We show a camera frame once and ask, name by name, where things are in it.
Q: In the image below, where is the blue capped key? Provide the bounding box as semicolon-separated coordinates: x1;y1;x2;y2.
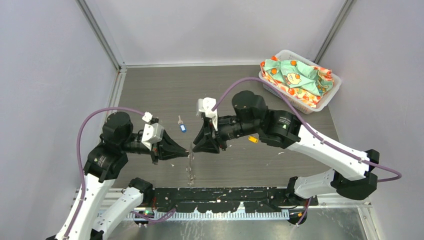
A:
177;115;187;133

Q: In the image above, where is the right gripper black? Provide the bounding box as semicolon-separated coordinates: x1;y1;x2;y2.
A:
192;113;260;154

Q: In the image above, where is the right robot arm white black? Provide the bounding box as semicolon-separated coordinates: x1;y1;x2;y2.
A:
193;90;380;205

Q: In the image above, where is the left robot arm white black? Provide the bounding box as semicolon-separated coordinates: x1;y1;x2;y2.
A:
53;107;189;240

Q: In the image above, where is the colourful printed cloth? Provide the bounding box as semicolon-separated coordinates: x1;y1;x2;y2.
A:
260;56;334;108

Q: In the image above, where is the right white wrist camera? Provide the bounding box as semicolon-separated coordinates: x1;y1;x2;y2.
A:
196;97;218;131

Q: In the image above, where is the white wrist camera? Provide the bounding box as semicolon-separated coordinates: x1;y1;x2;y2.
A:
196;97;218;131
141;122;164;144

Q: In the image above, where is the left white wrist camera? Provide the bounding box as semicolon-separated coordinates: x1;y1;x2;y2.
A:
141;122;164;144

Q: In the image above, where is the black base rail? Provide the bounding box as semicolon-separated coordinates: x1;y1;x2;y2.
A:
141;186;308;214

